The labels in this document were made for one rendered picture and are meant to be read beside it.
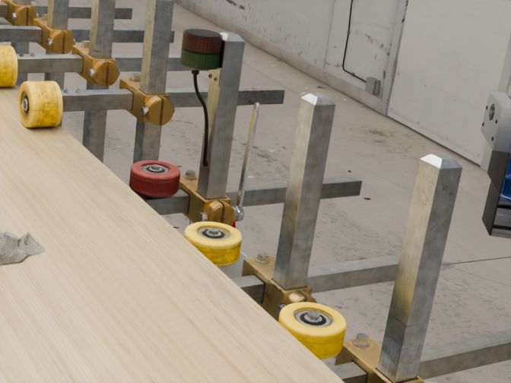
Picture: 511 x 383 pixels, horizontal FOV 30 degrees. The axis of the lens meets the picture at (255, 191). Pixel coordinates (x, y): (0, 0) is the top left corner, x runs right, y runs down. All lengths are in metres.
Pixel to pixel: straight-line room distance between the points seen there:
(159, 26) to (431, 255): 0.76
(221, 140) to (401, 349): 0.51
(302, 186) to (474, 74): 3.73
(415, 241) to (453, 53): 4.02
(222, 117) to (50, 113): 0.33
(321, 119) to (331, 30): 4.79
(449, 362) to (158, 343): 0.43
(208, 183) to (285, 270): 0.25
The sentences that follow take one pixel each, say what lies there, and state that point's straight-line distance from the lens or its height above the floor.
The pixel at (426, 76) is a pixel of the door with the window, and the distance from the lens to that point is 5.27.
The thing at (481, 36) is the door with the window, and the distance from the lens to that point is 4.95.
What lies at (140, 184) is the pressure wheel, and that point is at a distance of 1.51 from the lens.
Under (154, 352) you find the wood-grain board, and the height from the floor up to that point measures 0.90.
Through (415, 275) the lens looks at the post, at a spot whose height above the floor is 0.98.
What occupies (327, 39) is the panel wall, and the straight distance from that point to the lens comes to 6.09.
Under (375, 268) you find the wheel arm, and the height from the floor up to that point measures 0.82.
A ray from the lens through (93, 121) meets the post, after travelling 1.97.
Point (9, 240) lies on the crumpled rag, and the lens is 1.23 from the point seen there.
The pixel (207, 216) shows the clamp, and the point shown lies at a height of 0.85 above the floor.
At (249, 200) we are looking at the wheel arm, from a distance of 1.63.
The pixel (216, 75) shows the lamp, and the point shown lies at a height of 1.07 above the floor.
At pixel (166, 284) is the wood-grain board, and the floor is 0.90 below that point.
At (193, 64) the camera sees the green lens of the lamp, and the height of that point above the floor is 1.10.
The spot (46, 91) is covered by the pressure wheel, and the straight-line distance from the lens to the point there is 1.67.
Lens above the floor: 1.43
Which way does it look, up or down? 21 degrees down
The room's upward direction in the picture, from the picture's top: 8 degrees clockwise
